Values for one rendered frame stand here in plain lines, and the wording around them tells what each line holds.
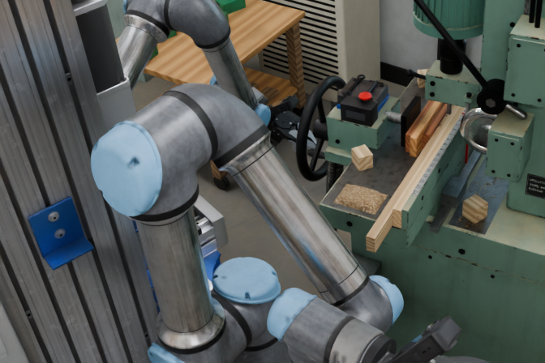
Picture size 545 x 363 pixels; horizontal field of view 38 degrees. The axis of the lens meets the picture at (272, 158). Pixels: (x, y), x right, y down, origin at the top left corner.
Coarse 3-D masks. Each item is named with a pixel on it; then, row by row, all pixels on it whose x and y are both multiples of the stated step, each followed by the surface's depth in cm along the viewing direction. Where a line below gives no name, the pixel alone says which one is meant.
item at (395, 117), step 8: (416, 96) 186; (416, 104) 184; (384, 112) 188; (392, 112) 188; (408, 112) 182; (416, 112) 186; (392, 120) 187; (400, 120) 186; (408, 120) 182; (408, 128) 183
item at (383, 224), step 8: (432, 136) 182; (432, 144) 180; (424, 152) 178; (416, 160) 176; (416, 168) 174; (408, 176) 172; (400, 184) 170; (400, 192) 168; (392, 200) 166; (384, 208) 165; (392, 208) 164; (384, 216) 163; (392, 216) 164; (376, 224) 161; (384, 224) 161; (392, 224) 166; (376, 232) 159; (384, 232) 162; (368, 240) 159; (376, 240) 159; (368, 248) 160; (376, 248) 160
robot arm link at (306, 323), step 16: (288, 288) 109; (272, 304) 107; (288, 304) 106; (304, 304) 105; (320, 304) 105; (272, 320) 106; (288, 320) 105; (304, 320) 103; (320, 320) 103; (336, 320) 102; (288, 336) 105; (304, 336) 103; (320, 336) 102; (336, 336) 101; (288, 352) 109; (304, 352) 104; (320, 352) 102
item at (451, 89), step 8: (432, 64) 183; (432, 72) 180; (440, 72) 180; (464, 72) 179; (432, 80) 180; (440, 80) 179; (448, 80) 178; (456, 80) 177; (464, 80) 176; (472, 80) 176; (432, 88) 181; (440, 88) 180; (448, 88) 179; (456, 88) 178; (464, 88) 177; (472, 88) 176; (432, 96) 182; (440, 96) 181; (448, 96) 180; (456, 96) 179; (456, 104) 180; (464, 104) 179; (472, 104) 178
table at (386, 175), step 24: (408, 96) 203; (384, 144) 188; (384, 168) 181; (408, 168) 180; (456, 168) 188; (336, 192) 176; (384, 192) 175; (432, 192) 174; (336, 216) 173; (360, 216) 169; (384, 240) 170; (408, 240) 167
